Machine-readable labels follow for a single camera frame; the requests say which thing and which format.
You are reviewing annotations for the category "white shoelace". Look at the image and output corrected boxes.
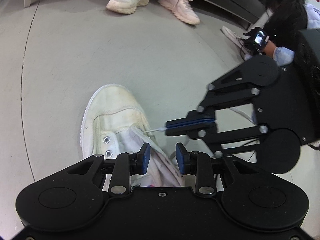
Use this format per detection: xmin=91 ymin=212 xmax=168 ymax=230
xmin=144 ymin=107 xmax=257 ymax=134

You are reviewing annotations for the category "white canvas sneaker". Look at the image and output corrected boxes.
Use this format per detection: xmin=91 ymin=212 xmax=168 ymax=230
xmin=80 ymin=84 xmax=184 ymax=187

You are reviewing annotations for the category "crouching person blue jacket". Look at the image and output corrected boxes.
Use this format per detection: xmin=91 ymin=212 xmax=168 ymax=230
xmin=263 ymin=0 xmax=319 ymax=66

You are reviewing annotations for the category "pink chunky sneaker right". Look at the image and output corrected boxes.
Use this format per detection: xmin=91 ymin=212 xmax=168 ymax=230
xmin=158 ymin=0 xmax=200 ymax=25

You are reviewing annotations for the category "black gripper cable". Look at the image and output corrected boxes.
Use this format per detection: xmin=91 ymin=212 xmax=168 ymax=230
xmin=224 ymin=137 xmax=266 ymax=163

